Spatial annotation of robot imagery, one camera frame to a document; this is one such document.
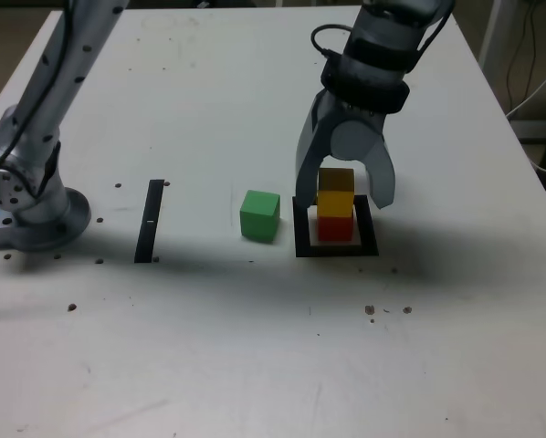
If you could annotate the white metal post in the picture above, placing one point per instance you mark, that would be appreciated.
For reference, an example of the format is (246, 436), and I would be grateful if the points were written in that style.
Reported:
(494, 32)

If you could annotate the black tape square outline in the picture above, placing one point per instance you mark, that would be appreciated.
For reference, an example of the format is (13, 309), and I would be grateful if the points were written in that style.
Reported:
(337, 251)

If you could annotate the green cube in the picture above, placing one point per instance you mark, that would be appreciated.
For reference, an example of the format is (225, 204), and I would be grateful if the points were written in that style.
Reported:
(259, 219)

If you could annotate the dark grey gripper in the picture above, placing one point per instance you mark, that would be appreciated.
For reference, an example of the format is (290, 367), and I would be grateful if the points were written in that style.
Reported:
(346, 111)

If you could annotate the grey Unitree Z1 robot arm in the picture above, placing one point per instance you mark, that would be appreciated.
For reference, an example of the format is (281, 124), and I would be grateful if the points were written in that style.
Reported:
(35, 201)

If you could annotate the yellow cube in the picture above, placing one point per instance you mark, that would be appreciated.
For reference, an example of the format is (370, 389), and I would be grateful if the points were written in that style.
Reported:
(334, 205)

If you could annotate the red cube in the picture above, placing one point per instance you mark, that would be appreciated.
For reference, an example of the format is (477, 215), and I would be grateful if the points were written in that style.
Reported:
(334, 228)

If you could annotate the small grey table clip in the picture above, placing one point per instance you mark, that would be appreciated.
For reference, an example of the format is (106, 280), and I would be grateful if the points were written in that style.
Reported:
(202, 5)

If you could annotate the black tape strip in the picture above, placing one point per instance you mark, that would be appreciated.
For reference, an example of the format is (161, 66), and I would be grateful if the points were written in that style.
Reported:
(149, 219)

